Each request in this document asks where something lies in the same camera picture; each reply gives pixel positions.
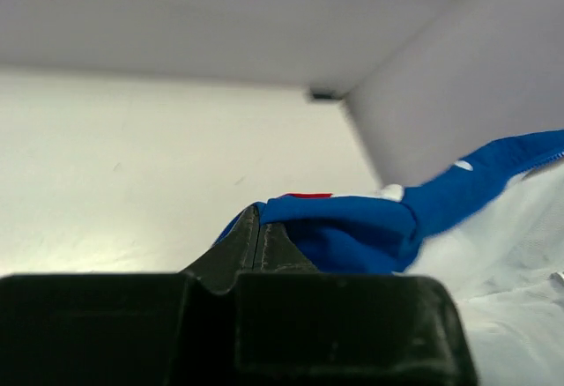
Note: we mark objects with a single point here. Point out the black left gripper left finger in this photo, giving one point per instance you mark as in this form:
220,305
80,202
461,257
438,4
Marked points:
173,328

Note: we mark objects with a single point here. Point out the blue red white jacket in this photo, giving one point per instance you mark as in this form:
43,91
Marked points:
489,229

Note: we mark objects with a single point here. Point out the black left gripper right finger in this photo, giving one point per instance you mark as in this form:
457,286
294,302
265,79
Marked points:
304,327

